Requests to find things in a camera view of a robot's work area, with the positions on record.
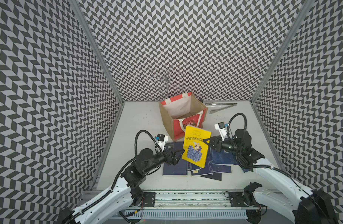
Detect red burlap canvas bag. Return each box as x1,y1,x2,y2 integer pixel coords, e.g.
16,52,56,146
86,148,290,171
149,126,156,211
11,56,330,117
159,92,208,141

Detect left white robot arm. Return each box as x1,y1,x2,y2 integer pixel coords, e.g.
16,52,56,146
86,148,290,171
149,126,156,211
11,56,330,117
56,130,184,224

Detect metal tongs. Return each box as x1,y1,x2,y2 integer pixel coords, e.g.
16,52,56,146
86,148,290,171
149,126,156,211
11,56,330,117
205,102,237,114

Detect dark blue bottom book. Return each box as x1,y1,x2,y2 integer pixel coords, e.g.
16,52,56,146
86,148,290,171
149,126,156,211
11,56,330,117
200,173,222,181

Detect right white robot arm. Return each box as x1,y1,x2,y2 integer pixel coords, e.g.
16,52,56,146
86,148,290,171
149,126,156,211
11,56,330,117
203,113,338,224

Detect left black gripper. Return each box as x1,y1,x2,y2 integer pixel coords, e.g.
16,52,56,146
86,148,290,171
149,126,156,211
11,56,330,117
143,144,185,175

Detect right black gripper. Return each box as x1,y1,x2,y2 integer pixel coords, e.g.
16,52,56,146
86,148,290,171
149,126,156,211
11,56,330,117
203,135,242,154

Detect blue book map cover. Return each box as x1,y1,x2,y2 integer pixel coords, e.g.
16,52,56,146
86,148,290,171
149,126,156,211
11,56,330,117
191,151,213,176

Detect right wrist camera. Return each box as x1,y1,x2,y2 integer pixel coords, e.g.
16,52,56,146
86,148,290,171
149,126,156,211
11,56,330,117
214,122,228,141

